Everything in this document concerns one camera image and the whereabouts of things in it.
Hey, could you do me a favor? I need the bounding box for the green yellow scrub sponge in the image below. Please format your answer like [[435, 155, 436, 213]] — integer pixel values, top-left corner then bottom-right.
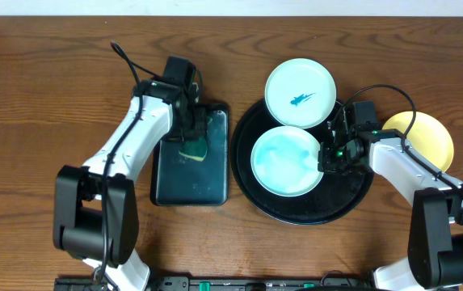
[[179, 137, 208, 162]]

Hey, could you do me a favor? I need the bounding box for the pale green plate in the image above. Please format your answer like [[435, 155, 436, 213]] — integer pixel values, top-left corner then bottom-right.
[[264, 58, 337, 129], [250, 126, 324, 197]]

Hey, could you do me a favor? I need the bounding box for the yellow plate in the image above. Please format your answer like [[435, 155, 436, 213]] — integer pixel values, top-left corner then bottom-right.
[[381, 111, 455, 172]]

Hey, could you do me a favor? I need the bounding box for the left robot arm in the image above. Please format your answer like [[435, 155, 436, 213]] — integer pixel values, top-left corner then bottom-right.
[[53, 78, 206, 290]]

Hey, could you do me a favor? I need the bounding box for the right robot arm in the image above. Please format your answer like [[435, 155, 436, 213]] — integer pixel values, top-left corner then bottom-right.
[[318, 123, 463, 290]]

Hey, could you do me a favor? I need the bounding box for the round black serving tray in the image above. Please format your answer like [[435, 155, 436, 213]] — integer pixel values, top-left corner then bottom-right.
[[229, 99, 374, 225]]

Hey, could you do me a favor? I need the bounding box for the black rectangular water tray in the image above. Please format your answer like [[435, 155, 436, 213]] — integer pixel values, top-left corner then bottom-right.
[[150, 103, 229, 206]]

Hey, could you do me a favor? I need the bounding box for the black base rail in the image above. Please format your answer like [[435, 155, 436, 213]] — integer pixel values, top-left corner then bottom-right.
[[53, 274, 375, 291]]

